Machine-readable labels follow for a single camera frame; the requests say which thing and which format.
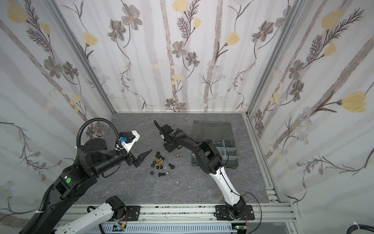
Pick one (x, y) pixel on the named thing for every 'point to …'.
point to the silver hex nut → (167, 173)
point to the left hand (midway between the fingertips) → (144, 141)
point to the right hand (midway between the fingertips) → (171, 142)
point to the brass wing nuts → (159, 162)
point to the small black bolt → (172, 166)
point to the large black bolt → (160, 174)
